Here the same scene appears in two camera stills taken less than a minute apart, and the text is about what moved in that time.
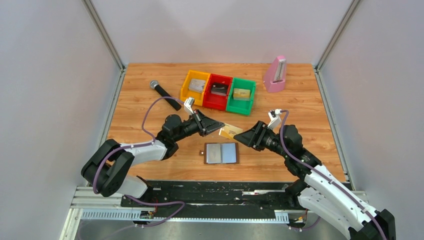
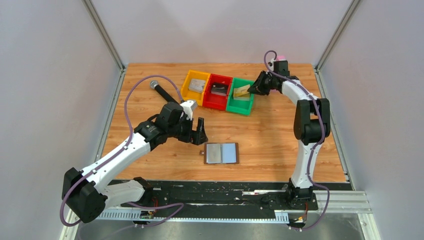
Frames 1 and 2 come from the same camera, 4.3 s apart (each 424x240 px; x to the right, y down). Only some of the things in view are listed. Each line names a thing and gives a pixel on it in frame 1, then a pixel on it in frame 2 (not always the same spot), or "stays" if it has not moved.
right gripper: [253, 137] → [258, 87]
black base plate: [196, 199] stays
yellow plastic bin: [198, 96] stays
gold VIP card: [229, 131] → [242, 91]
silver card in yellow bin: [197, 85] stays
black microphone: [154, 84] stays
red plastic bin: [215, 101] stays
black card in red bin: [219, 89] stays
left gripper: [204, 124] → [199, 136]
